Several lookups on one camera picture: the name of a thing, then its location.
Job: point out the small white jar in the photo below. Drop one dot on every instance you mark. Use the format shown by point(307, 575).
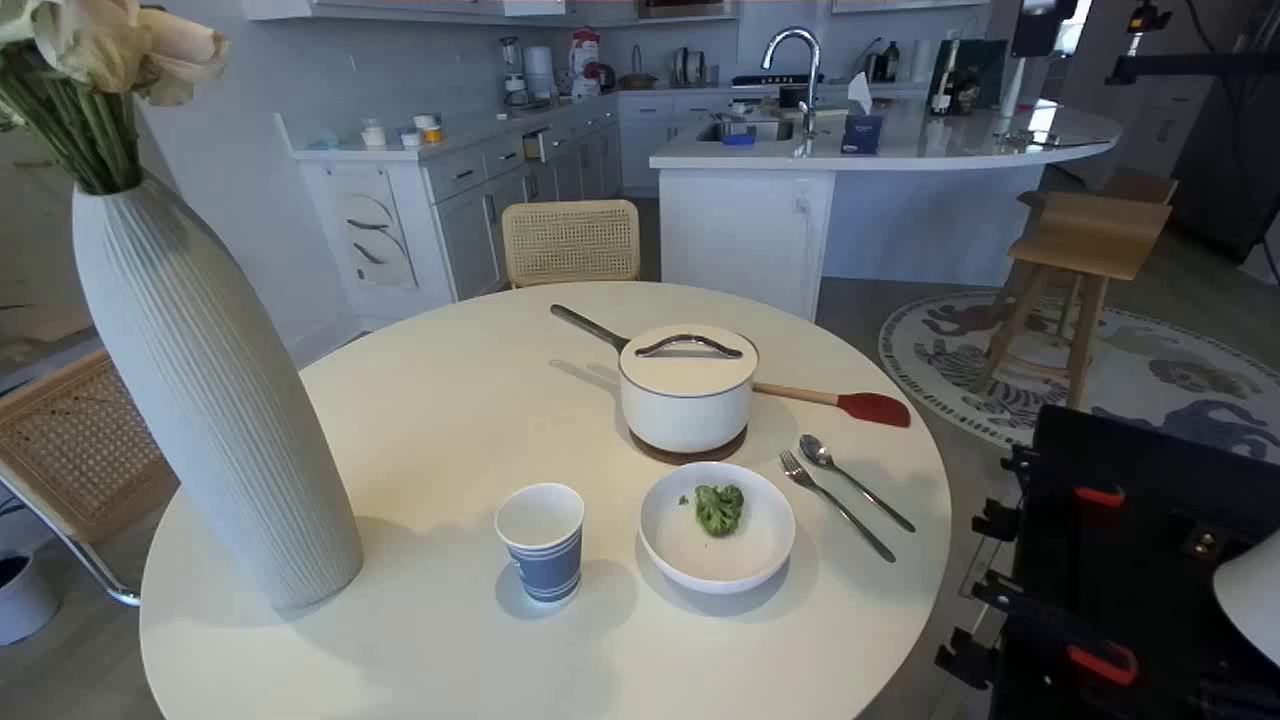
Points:
point(373, 134)

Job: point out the tall white ribbed vase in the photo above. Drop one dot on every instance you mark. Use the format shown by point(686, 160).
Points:
point(210, 400)

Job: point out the sink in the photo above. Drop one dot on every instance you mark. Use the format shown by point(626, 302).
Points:
point(765, 129)

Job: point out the red and white appliance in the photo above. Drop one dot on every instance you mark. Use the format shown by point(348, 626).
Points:
point(584, 60)

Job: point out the white bucket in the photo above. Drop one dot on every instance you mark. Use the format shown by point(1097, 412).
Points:
point(22, 600)

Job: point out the chrome tap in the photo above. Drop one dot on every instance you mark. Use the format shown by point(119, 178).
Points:
point(810, 60)

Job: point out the dark bottle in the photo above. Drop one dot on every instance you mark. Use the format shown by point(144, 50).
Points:
point(890, 62)

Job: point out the silver spoon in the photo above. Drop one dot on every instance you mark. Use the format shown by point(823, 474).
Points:
point(818, 452)

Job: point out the silver fork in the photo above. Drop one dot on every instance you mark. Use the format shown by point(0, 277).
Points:
point(835, 507)

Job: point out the round animal print rug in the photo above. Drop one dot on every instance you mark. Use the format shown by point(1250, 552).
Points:
point(1150, 375)

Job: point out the white kitchen cabinets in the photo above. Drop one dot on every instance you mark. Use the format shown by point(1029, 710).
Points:
point(460, 220)

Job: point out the dark green box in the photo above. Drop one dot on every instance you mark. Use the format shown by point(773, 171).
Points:
point(975, 75)

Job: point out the paper towel roll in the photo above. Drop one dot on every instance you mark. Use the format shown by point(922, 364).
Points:
point(540, 70)

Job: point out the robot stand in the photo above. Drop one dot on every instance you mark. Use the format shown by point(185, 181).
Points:
point(1120, 560)

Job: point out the camera on mount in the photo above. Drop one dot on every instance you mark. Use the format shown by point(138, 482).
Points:
point(1038, 28)

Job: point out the bunch of cream flowers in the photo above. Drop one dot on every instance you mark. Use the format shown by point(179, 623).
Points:
point(95, 60)

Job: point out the brown round trivet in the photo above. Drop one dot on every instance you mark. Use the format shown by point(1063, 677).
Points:
point(690, 456)

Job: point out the green broccoli floret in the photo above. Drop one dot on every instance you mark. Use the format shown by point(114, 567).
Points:
point(720, 508)

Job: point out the small jar with orange band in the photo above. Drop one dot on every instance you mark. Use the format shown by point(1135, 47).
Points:
point(430, 130)

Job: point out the white bowl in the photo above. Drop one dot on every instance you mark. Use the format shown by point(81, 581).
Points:
point(715, 560)

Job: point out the wicker back chair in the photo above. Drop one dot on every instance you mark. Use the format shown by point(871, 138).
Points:
point(80, 450)
point(570, 243)

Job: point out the white kitchen island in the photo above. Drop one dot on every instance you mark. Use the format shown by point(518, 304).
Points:
point(750, 230)

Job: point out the blue striped paper cup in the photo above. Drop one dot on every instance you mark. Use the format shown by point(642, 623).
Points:
point(548, 565)

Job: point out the white pot lid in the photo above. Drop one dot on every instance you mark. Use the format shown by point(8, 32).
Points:
point(690, 372)

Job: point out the dark blue tissue box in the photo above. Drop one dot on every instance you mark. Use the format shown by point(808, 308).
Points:
point(861, 133)

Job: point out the wooden bar stool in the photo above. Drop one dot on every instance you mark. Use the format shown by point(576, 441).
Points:
point(1140, 187)
point(1085, 235)

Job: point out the coffee maker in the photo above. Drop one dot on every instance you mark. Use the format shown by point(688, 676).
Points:
point(514, 75)

